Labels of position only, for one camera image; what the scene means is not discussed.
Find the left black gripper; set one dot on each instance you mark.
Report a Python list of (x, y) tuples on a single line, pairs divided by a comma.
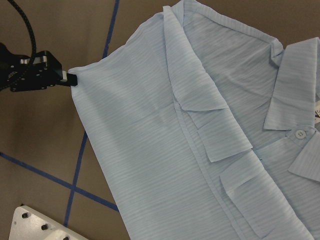
[(45, 71)]

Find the light blue striped shirt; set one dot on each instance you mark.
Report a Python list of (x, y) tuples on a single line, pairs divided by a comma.
[(204, 128)]

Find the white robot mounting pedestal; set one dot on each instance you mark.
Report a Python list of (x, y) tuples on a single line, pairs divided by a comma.
[(29, 224)]

